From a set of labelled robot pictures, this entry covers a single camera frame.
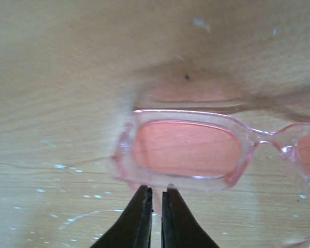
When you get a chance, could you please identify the pink transparent sunglasses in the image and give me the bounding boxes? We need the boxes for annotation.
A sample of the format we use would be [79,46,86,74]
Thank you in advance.
[108,109,310,247]

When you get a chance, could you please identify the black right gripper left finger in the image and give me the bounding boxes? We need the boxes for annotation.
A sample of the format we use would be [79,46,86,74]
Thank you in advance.
[92,185,153,248]

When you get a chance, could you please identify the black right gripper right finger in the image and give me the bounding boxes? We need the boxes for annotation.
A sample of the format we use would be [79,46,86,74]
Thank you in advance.
[161,186,218,248]

